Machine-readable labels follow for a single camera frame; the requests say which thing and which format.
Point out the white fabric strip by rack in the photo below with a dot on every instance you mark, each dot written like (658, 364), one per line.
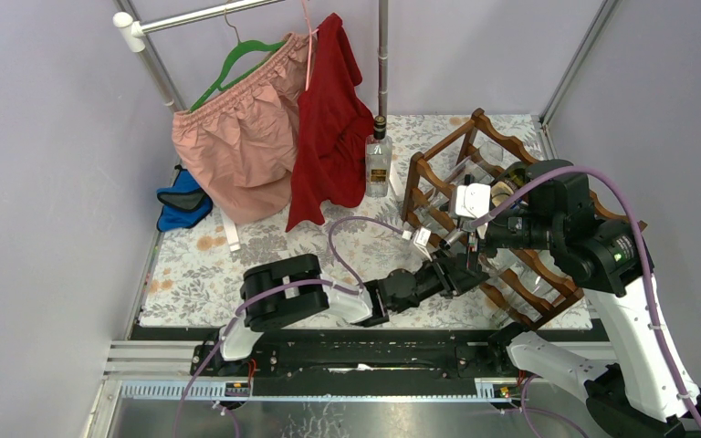
(396, 183)

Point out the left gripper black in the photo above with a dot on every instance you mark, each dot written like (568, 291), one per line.
(449, 278)

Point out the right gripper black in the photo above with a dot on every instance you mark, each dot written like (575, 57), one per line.
(491, 250)

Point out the red garment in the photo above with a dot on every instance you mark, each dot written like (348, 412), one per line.
(333, 127)

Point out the clear bottle black gold cap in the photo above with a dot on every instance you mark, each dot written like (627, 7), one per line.
(378, 159)

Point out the clear glass flask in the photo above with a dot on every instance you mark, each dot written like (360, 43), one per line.
(483, 166)

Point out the dark green wine bottle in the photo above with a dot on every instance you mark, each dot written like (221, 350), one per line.
(507, 183)

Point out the blue black bag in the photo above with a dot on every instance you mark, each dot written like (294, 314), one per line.
(184, 204)

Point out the floral table mat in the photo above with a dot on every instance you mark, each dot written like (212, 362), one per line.
(196, 279)

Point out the pink clothes hanger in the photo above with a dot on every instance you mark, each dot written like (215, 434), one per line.
(311, 32)

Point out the clear glass wine bottle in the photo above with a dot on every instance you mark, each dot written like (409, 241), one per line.
(543, 263)

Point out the wooden wine rack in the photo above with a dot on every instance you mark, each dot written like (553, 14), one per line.
(523, 286)

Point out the pink skirt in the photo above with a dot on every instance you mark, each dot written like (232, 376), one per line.
(241, 145)

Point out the clear square liquor bottle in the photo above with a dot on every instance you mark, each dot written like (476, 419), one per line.
(466, 247)

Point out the metal clothes rail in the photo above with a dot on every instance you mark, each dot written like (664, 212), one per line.
(184, 52)

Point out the vertical metal pole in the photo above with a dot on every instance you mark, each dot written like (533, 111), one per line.
(382, 57)

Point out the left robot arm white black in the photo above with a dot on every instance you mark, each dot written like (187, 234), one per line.
(279, 294)

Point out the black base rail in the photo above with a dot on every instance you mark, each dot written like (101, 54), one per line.
(346, 362)

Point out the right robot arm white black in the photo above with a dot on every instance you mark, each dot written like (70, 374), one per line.
(645, 391)

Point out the small clear glass bottle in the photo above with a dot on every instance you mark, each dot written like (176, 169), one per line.
(430, 208)

